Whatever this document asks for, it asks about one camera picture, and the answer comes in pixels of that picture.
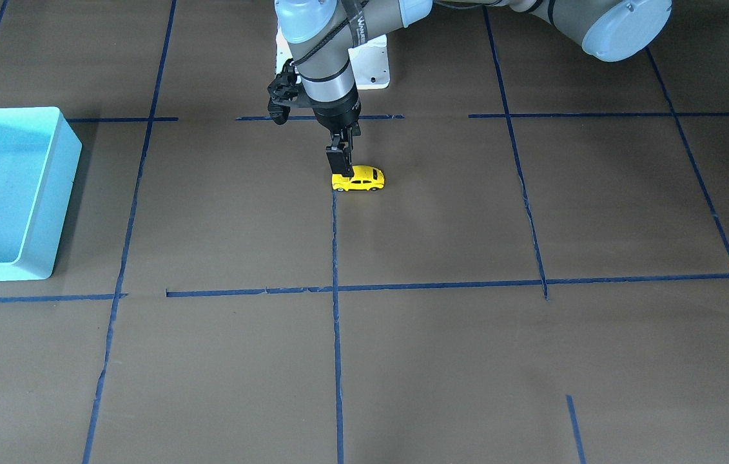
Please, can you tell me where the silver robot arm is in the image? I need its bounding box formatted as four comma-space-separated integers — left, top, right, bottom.
267, 1, 673, 177

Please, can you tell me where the light blue plastic bin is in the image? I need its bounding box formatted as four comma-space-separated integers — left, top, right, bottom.
0, 108, 82, 282

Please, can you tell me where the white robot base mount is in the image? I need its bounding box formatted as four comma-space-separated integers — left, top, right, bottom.
273, 27, 391, 90

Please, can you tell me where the yellow beetle toy car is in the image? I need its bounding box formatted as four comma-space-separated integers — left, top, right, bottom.
331, 165, 386, 193

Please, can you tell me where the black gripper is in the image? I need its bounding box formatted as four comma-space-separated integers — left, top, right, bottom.
311, 97, 361, 177

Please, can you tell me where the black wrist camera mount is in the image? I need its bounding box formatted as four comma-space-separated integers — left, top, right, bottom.
267, 58, 313, 124

